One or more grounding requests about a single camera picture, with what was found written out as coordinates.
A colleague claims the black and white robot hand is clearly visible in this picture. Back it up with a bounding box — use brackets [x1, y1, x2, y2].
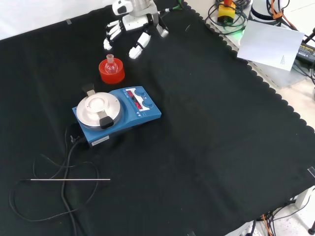
[103, 0, 152, 59]

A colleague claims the clear glass round-bottom flask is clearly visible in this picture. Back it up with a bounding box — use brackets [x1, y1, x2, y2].
[104, 54, 118, 75]

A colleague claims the yellow stop button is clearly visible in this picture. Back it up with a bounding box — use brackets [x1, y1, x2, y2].
[217, 0, 236, 24]

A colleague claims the heater with blue base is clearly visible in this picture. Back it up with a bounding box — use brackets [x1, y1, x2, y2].
[71, 83, 162, 148]

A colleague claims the black cloth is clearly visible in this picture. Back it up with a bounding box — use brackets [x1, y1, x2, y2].
[0, 0, 315, 236]

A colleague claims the pale board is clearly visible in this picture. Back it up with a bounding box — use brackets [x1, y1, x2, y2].
[236, 20, 305, 72]

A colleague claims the thin steel probe rod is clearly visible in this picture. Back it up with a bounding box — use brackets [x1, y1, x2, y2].
[30, 178, 111, 181]

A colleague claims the black power adapter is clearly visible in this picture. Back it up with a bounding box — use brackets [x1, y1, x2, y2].
[295, 42, 315, 65]

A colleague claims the white table leg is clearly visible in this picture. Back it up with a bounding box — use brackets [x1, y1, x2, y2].
[294, 188, 315, 217]

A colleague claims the green cable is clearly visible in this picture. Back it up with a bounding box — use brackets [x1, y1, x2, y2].
[159, 0, 184, 13]

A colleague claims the red flask ring stand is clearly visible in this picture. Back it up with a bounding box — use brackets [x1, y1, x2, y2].
[98, 58, 126, 85]

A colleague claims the black coiled cable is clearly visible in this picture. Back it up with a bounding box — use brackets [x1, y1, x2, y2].
[206, 0, 249, 35]

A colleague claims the orange cable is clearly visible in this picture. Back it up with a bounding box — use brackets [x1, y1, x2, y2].
[269, 0, 300, 31]

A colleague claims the thin black probe cable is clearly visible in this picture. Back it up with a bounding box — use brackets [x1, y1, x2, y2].
[8, 153, 100, 222]

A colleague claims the thick black power cable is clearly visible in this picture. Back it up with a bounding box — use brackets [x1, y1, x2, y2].
[61, 134, 86, 236]

